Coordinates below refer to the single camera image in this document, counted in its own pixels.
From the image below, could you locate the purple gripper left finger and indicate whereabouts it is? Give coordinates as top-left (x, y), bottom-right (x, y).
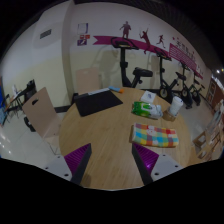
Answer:
top-left (64, 144), bottom-right (92, 185)

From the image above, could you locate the beige chair left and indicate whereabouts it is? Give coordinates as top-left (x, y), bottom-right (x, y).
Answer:
top-left (21, 86), bottom-right (63, 155)

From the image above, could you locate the dark desk at left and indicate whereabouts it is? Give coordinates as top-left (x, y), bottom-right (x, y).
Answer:
top-left (2, 79), bottom-right (38, 118)

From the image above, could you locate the wooden roll holder base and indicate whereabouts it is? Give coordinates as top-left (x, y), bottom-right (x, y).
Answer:
top-left (163, 110), bottom-right (176, 122)

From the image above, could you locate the wooden shelf at right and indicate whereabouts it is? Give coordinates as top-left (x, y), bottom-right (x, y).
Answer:
top-left (193, 79), bottom-right (224, 162)

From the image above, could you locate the green wet wipes pack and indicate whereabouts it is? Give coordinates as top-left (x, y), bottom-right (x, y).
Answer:
top-left (132, 101), bottom-right (163, 119)

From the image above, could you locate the colourful checkered folded towel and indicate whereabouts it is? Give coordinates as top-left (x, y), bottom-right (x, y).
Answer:
top-left (132, 123), bottom-right (179, 148)

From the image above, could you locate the black exercise bike far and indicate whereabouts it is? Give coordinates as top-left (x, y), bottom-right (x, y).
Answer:
top-left (180, 61), bottom-right (205, 106)

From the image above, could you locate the beige chair behind table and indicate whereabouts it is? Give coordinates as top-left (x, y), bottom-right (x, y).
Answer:
top-left (76, 67), bottom-right (100, 94)

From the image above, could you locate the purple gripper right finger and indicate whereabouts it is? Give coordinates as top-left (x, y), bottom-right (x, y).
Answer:
top-left (132, 143), bottom-right (159, 185)

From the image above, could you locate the blue orange marker pen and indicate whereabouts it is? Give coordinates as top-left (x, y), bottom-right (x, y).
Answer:
top-left (108, 86), bottom-right (124, 93)

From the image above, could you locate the black exercise bike near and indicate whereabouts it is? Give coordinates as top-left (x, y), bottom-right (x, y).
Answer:
top-left (110, 36), bottom-right (154, 89)

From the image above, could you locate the black exercise bike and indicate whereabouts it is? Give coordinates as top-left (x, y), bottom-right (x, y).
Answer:
top-left (153, 47), bottom-right (194, 109)
top-left (180, 61), bottom-right (205, 106)
top-left (110, 36), bottom-right (154, 89)

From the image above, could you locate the black exercise bike middle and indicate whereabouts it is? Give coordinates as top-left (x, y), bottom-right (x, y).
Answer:
top-left (153, 47), bottom-right (194, 109)

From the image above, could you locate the black desk mat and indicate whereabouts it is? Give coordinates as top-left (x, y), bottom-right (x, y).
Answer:
top-left (75, 90), bottom-right (122, 117)

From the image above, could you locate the white paper roll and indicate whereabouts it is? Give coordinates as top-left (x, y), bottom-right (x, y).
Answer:
top-left (169, 96), bottom-right (183, 116)

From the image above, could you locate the white tissue packet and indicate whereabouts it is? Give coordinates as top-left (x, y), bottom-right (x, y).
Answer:
top-left (140, 91), bottom-right (156, 103)

